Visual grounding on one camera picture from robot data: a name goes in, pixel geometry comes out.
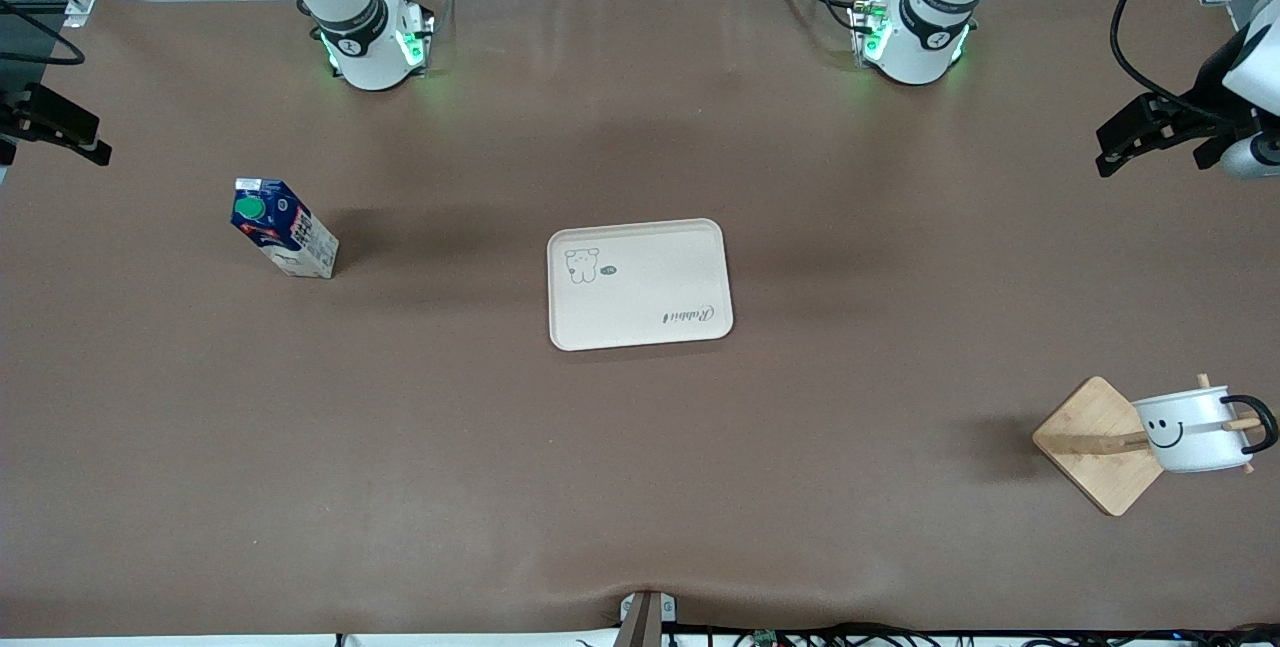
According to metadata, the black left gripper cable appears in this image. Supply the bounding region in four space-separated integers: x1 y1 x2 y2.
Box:
1110 0 1226 123

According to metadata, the arm base connector panel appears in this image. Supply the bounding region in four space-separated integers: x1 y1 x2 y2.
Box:
848 0 893 65
398 0 438 80

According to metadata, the wooden cup stand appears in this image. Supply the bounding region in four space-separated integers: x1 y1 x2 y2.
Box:
1032 374 1263 517

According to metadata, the blue white milk carton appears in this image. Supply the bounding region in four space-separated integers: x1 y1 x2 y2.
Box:
230 177 341 280

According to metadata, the white smiley cup black handle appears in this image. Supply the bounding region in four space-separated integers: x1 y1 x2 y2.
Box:
1132 385 1279 474

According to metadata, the brown table mat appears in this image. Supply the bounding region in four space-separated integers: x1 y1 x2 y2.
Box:
0 0 1280 638

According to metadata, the beige rabbit print tray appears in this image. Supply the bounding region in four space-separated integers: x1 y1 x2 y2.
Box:
547 218 734 352

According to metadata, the camera mount post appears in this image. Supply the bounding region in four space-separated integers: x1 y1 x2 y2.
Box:
620 590 679 647

